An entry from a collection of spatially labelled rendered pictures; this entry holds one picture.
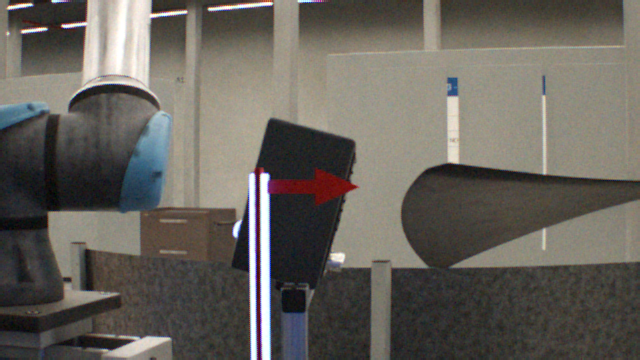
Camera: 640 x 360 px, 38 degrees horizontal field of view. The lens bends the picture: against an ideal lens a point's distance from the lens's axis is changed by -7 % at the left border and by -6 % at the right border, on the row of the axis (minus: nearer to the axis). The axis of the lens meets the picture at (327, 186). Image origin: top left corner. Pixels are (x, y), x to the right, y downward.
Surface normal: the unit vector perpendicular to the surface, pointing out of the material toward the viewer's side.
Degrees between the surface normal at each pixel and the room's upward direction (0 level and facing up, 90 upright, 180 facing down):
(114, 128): 62
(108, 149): 77
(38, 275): 72
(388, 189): 90
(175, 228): 90
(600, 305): 90
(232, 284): 90
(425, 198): 163
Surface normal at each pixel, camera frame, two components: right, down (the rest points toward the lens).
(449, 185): -0.03, 0.97
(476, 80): -0.41, 0.01
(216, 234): 0.93, 0.00
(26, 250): 0.71, -0.29
